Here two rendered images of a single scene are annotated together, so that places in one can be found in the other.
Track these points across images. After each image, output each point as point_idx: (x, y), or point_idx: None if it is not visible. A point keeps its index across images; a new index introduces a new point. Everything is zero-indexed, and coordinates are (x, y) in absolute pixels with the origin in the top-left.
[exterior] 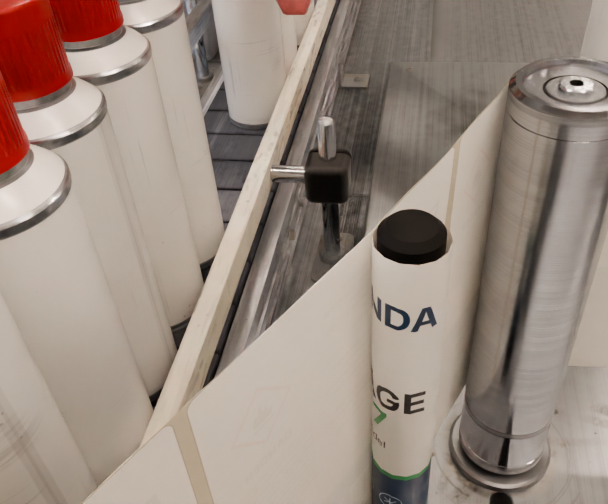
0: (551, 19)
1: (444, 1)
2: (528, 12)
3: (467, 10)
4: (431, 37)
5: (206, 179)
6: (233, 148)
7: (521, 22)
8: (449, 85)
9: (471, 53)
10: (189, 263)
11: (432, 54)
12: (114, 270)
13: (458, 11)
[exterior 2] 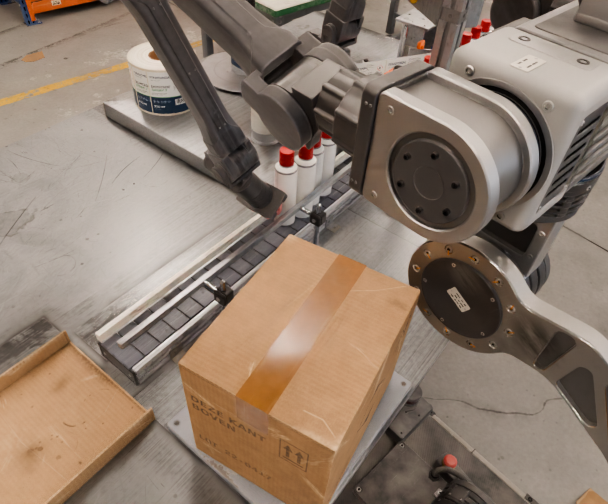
0: (153, 220)
1: (169, 256)
2: (153, 229)
3: (170, 244)
4: (207, 235)
5: None
6: (336, 183)
7: (165, 224)
8: (260, 176)
9: (207, 218)
10: None
11: (220, 225)
12: None
13: (174, 245)
